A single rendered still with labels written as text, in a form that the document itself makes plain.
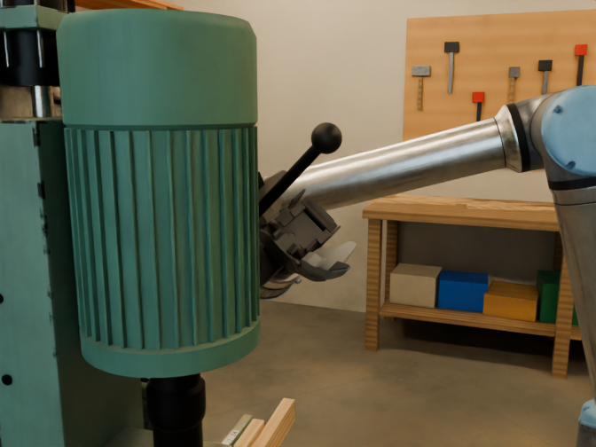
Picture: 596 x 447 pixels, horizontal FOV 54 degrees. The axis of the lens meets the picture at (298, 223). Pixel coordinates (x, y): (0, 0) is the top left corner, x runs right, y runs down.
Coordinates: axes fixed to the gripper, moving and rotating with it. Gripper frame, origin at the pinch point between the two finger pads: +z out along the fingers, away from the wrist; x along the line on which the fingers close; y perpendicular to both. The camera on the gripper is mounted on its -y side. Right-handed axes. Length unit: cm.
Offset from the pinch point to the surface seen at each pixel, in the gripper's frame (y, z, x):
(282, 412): -11.4, -36.6, 18.4
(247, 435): -18.1, -29.9, 16.1
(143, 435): -27.2, -9.7, 5.1
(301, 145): 150, -299, -61
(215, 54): -2.3, 20.0, -13.2
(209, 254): -12.3, 12.6, -2.2
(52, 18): -7.7, 11.9, -28.5
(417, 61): 216, -235, -42
